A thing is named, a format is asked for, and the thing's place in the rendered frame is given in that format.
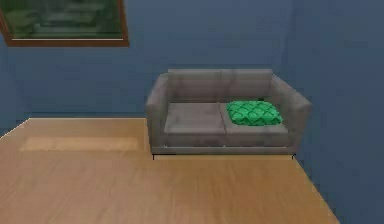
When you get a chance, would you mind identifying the grey two-seat sofa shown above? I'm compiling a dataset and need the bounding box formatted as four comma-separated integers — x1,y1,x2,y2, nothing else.
144,68,313,161

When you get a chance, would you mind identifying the green patterned cushion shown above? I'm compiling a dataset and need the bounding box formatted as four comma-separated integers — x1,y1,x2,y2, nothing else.
225,100,284,127

